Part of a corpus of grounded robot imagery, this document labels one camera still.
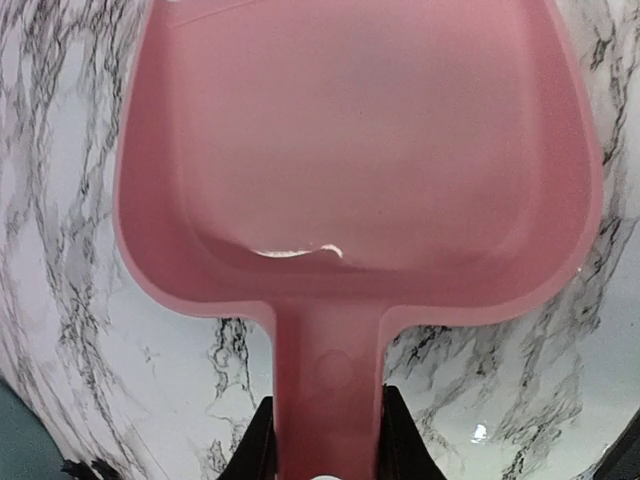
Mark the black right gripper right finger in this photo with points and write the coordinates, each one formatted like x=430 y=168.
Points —
x=407 y=440

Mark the teal plastic waste bin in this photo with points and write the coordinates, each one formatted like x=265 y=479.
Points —
x=27 y=449

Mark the black paper scrap upper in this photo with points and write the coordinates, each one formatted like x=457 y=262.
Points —
x=97 y=470

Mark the pink plastic dustpan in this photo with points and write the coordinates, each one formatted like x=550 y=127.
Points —
x=341 y=171

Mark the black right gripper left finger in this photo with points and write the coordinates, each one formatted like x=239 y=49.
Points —
x=255 y=457

